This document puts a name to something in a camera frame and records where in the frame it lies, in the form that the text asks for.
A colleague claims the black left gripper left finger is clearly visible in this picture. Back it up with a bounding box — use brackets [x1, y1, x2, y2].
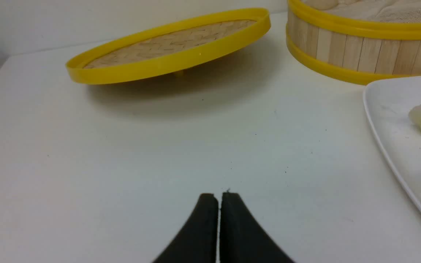
[154, 193, 219, 263]

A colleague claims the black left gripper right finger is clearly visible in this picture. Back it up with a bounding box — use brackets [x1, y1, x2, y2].
[220, 192, 293, 263]

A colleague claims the white square plate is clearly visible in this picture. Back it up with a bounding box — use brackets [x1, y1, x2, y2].
[363, 76, 421, 213]

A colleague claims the yellow-rimmed bamboo steamer lid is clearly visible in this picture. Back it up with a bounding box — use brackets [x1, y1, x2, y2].
[65, 8, 271, 85]

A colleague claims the yellow-rimmed bamboo steamer basket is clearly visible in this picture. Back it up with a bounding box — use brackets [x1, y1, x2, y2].
[286, 0, 421, 85]

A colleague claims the white steamer liner cloth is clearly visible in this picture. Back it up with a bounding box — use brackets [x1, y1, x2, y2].
[302, 0, 421, 23]

